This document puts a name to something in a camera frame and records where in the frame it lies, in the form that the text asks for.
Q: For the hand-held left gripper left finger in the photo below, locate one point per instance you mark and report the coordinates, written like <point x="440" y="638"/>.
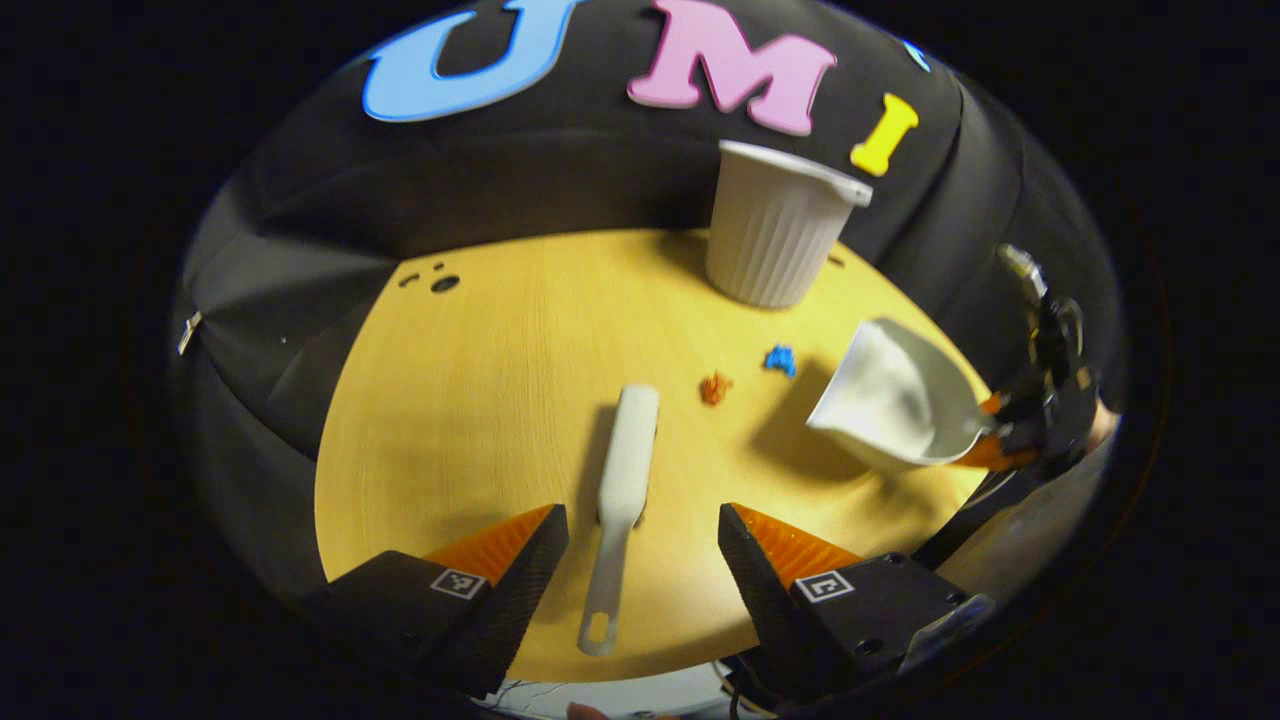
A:
<point x="520" y="610"/>

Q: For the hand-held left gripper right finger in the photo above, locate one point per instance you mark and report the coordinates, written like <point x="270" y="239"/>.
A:
<point x="760" y="600"/>

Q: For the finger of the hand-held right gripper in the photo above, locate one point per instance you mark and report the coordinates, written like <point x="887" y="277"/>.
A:
<point x="995" y="457"/>
<point x="992" y="404"/>

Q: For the white plastic dustpan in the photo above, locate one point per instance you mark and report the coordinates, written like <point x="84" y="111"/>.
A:
<point x="890" y="400"/>

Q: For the small white broom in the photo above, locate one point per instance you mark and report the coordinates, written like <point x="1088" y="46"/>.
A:
<point x="630" y="450"/>

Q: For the orange paper trash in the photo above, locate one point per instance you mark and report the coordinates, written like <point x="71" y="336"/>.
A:
<point x="715" y="389"/>

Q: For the blue paper trash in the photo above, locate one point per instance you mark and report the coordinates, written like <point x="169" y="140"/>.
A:
<point x="780" y="361"/>

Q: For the white ribbed garbage bin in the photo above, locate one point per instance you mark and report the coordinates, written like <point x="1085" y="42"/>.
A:
<point x="775" y="230"/>

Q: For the wooden desktop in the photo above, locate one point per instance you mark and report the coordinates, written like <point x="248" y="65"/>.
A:
<point x="480" y="400"/>

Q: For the metal backdrop clip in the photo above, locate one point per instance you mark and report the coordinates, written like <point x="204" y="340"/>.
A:
<point x="188" y="332"/>

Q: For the black backdrop cloth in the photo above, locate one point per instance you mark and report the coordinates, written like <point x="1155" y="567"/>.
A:
<point x="500" y="170"/>

